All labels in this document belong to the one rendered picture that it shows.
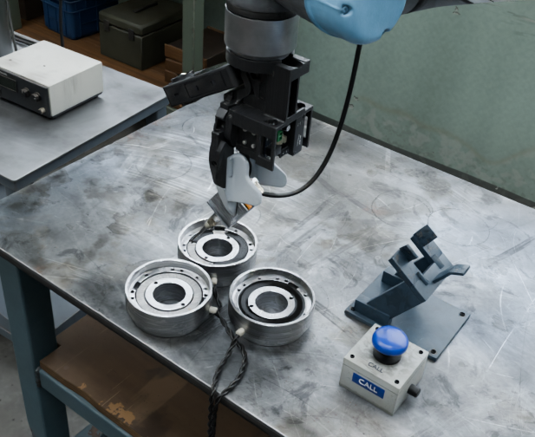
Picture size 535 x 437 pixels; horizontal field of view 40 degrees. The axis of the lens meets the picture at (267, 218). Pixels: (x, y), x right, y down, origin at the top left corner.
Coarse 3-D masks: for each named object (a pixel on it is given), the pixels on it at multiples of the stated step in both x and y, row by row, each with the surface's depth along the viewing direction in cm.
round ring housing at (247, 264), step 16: (192, 224) 99; (240, 224) 100; (208, 240) 99; (224, 240) 99; (256, 240) 97; (208, 256) 96; (224, 256) 101; (256, 256) 97; (208, 272) 93; (224, 272) 93; (240, 272) 95
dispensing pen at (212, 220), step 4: (252, 180) 85; (256, 180) 85; (256, 184) 85; (260, 188) 85; (244, 204) 88; (212, 216) 92; (216, 216) 91; (208, 220) 93; (212, 220) 92; (216, 220) 92; (208, 224) 93; (212, 224) 93; (216, 224) 93; (204, 228) 95; (208, 228) 94; (200, 232) 96; (196, 236) 96
